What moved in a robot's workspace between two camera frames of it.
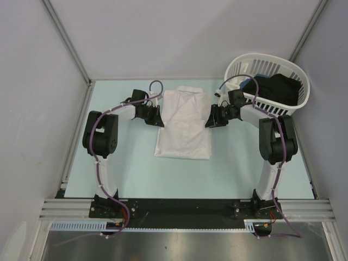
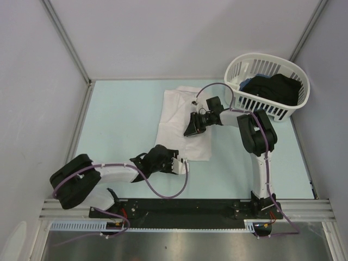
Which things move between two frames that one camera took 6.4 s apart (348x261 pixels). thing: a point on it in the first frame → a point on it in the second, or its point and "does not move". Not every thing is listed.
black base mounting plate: x=182 y=213 does not move
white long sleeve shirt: x=185 y=112 does not move
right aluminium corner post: x=308 y=31 does not move
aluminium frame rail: x=293 y=210 does not move
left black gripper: x=156 y=119 → x=171 y=153
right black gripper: x=214 y=119 → x=194 y=126
